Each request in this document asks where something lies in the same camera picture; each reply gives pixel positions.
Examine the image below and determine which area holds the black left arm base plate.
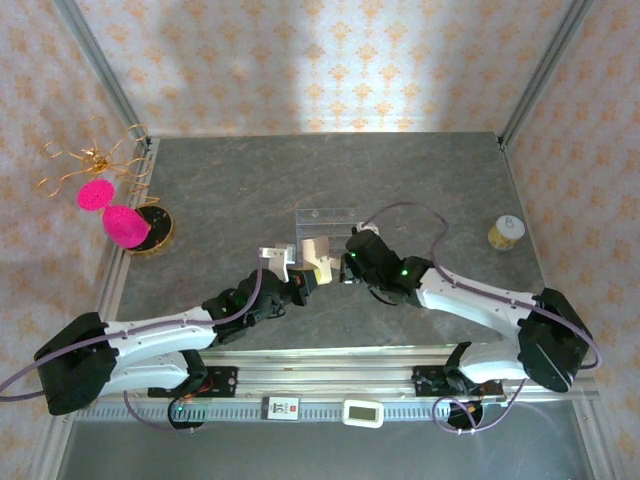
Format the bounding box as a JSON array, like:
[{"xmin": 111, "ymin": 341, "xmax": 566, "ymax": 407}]
[{"xmin": 147, "ymin": 365, "xmax": 240, "ymax": 400}]

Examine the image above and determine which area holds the small yellow candle jar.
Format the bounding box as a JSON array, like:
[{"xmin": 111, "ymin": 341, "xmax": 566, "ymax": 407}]
[{"xmin": 487, "ymin": 214, "xmax": 526, "ymax": 251}]

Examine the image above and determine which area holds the gold wire ornament stand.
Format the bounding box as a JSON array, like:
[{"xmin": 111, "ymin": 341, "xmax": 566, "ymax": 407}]
[{"xmin": 35, "ymin": 115, "xmax": 154, "ymax": 207}]

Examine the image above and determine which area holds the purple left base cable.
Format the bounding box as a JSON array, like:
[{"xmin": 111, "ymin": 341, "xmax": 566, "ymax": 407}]
[{"xmin": 121, "ymin": 388, "xmax": 202, "ymax": 437}]

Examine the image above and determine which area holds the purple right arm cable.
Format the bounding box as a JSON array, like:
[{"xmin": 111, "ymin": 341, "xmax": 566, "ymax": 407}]
[{"xmin": 360, "ymin": 201, "xmax": 601, "ymax": 372}]

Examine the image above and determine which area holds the white number label card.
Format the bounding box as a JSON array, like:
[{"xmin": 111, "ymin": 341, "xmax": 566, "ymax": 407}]
[{"xmin": 261, "ymin": 396, "xmax": 300, "ymax": 422}]

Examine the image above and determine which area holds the pink fuzzy round ornament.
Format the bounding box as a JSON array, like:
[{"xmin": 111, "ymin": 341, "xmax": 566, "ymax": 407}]
[{"xmin": 76, "ymin": 179, "xmax": 118, "ymax": 214}]

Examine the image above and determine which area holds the round black gold-rimmed base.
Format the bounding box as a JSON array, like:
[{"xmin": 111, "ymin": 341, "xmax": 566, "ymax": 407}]
[{"xmin": 122, "ymin": 203, "xmax": 176, "ymax": 258}]

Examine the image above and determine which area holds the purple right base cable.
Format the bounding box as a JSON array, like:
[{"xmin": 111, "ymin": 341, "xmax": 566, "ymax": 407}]
[{"xmin": 431, "ymin": 378, "xmax": 527, "ymax": 437}]

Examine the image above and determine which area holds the aluminium frame post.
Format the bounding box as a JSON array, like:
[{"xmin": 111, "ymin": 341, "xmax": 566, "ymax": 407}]
[
  {"xmin": 498, "ymin": 0, "xmax": 594, "ymax": 147},
  {"xmin": 52, "ymin": 0, "xmax": 152, "ymax": 147}
]

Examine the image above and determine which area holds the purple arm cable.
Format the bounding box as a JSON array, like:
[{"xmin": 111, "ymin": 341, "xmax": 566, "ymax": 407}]
[
  {"xmin": 360, "ymin": 201, "xmax": 601, "ymax": 372},
  {"xmin": 0, "ymin": 244, "xmax": 274, "ymax": 404}
]

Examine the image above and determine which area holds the pink fuzzy cone ornament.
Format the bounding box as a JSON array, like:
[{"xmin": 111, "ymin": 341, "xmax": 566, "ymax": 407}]
[{"xmin": 101, "ymin": 203, "xmax": 151, "ymax": 250}]

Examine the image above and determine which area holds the clear acrylic card stand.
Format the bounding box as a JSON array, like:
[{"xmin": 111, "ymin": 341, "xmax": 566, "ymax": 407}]
[{"xmin": 293, "ymin": 205, "xmax": 362, "ymax": 241}]

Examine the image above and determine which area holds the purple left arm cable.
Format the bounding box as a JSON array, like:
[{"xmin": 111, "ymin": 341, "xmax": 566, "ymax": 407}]
[{"xmin": 0, "ymin": 244, "xmax": 274, "ymax": 404}]

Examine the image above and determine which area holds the white digital timer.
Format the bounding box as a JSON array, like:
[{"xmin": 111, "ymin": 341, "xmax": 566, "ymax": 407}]
[{"xmin": 342, "ymin": 399, "xmax": 385, "ymax": 428}]

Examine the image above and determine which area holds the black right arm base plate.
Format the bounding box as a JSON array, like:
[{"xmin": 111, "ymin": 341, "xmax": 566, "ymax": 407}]
[{"xmin": 412, "ymin": 365, "xmax": 504, "ymax": 400}]

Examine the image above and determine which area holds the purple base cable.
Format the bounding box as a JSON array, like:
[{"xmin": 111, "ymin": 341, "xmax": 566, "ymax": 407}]
[
  {"xmin": 431, "ymin": 378, "xmax": 527, "ymax": 437},
  {"xmin": 121, "ymin": 388, "xmax": 202, "ymax": 437}
]

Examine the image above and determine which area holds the aluminium mounting rail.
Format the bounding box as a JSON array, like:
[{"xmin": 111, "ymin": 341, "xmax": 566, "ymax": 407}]
[{"xmin": 59, "ymin": 344, "xmax": 600, "ymax": 427}]

